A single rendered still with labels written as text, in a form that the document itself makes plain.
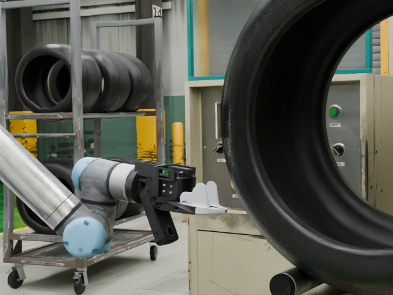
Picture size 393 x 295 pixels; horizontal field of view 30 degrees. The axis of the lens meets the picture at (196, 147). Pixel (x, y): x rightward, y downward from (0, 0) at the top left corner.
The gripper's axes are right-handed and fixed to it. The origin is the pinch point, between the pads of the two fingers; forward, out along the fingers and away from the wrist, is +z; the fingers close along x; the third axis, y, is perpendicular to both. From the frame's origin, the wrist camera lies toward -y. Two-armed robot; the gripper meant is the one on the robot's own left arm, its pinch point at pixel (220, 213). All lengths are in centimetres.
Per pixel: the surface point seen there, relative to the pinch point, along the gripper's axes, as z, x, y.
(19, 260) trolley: -287, 215, -115
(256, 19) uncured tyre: 10.3, -10.8, 35.2
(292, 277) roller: 20.7, -9.7, -5.1
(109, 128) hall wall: -713, 784, -97
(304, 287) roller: 21.6, -6.9, -7.1
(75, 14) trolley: -260, 226, 49
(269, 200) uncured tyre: 16.2, -11.6, 6.8
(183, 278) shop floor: -211, 299, -126
